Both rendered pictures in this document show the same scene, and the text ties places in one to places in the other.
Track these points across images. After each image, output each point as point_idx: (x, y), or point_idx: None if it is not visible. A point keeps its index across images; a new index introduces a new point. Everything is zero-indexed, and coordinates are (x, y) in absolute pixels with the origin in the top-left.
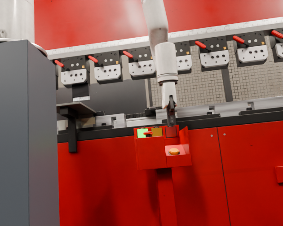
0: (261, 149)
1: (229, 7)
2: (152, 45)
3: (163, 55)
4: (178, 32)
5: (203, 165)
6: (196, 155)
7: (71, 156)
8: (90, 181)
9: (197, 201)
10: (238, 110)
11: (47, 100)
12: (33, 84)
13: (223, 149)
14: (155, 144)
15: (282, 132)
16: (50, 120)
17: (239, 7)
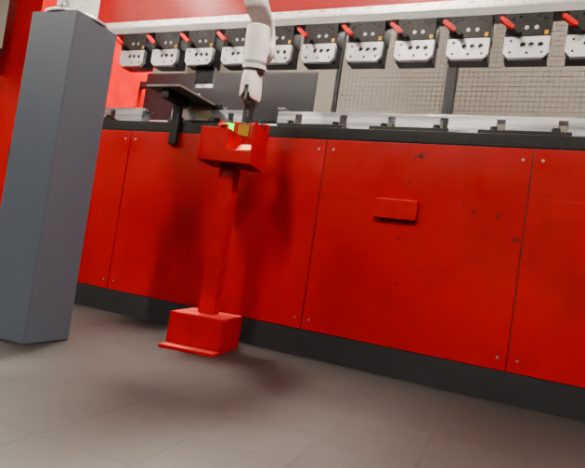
0: (369, 175)
1: None
2: None
3: (249, 38)
4: (328, 10)
5: (301, 182)
6: (295, 169)
7: (171, 149)
8: (183, 180)
9: (283, 221)
10: (374, 125)
11: (97, 66)
12: (78, 48)
13: (327, 168)
14: (218, 135)
15: (400, 157)
16: (97, 84)
17: None
